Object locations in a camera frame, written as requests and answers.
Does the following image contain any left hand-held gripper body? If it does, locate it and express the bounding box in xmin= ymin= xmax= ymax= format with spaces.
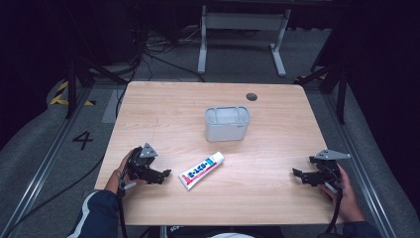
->
xmin=126 ymin=142 xmax=159 ymax=186

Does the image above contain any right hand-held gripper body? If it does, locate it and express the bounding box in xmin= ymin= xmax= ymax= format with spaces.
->
xmin=308 ymin=149 xmax=352 ymax=191

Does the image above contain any person's left hand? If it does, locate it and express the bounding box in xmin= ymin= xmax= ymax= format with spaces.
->
xmin=104 ymin=150 xmax=147 ymax=196

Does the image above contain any person's right hand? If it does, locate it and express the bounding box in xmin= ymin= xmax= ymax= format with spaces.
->
xmin=319 ymin=164 xmax=367 ymax=223

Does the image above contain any white toothpaste tube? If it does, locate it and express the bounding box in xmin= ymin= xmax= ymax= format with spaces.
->
xmin=178 ymin=151 xmax=226 ymax=191

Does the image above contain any black tripod stand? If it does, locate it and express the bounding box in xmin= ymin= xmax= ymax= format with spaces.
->
xmin=63 ymin=49 xmax=129 ymax=120
xmin=294 ymin=31 xmax=349 ymax=126

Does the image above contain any grey plastic basket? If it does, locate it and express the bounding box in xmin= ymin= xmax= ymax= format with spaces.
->
xmin=204 ymin=105 xmax=252 ymax=143

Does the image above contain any yellow black floor tape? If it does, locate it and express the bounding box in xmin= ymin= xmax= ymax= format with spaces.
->
xmin=49 ymin=80 xmax=97 ymax=107

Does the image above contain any aluminium floor rail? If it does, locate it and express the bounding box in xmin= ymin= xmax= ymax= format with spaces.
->
xmin=320 ymin=92 xmax=399 ymax=238
xmin=0 ymin=84 xmax=94 ymax=238

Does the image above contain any right hand-held gripper cable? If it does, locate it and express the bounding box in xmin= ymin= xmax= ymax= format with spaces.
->
xmin=316 ymin=187 xmax=345 ymax=238

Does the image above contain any hand-held gripper cable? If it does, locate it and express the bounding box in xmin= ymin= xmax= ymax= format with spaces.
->
xmin=117 ymin=170 xmax=130 ymax=238
xmin=316 ymin=187 xmax=345 ymax=238

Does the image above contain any left hand-held gripper cable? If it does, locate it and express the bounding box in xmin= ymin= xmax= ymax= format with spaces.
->
xmin=117 ymin=170 xmax=130 ymax=238

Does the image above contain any long black floor cable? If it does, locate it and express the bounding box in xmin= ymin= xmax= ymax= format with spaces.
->
xmin=0 ymin=154 xmax=106 ymax=238

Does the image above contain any bundle of black floor cables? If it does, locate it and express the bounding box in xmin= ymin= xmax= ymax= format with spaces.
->
xmin=113 ymin=31 xmax=207 ymax=120

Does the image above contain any grey metal desk frame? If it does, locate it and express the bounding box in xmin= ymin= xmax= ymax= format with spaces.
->
xmin=196 ymin=4 xmax=292 ymax=78

